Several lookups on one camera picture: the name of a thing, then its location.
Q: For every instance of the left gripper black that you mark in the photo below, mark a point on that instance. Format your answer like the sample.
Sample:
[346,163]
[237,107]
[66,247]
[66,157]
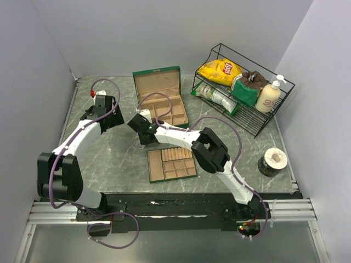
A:
[117,119]

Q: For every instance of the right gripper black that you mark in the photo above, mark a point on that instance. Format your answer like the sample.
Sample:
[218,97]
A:
[142,141]

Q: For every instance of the silver pearl bangle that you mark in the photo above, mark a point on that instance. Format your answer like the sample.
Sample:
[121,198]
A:
[138,146]
[179,120]

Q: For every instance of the green jewelry tray insert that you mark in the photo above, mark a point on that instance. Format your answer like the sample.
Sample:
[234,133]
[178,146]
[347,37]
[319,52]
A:
[170,164]

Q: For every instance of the green jewelry box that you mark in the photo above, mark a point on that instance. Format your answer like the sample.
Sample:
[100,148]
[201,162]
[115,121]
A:
[159,90]

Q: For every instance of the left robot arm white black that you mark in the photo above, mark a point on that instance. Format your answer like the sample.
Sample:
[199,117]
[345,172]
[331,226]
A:
[59,177]

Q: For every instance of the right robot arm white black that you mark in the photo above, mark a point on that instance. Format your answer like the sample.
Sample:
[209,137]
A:
[212,156]

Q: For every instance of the green white snack bag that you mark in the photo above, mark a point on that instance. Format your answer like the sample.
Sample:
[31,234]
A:
[209,93]

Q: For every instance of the yellow Lays chips bag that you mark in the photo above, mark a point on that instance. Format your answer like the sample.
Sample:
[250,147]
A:
[221,71]

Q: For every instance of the green brown paper bag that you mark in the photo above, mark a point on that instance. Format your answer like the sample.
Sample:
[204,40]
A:
[247,86]

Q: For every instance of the cream lotion pump bottle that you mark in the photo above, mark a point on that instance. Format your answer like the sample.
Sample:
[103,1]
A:
[269,95]

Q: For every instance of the white tape roll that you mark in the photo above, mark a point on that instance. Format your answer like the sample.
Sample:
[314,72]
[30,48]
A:
[272,162]

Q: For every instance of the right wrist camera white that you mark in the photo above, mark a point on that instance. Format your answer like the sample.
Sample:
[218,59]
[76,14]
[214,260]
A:
[145,113]

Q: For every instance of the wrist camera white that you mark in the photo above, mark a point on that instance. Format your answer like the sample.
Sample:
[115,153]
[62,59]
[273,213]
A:
[145,113]
[93,94]

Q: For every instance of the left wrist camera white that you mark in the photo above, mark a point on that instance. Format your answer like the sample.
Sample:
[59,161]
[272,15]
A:
[93,94]

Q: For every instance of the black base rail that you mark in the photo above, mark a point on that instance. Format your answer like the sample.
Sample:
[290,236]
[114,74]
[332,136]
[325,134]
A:
[169,211]

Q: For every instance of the black wire shelf rack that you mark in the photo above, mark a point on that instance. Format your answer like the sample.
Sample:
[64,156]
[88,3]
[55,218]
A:
[248,118]

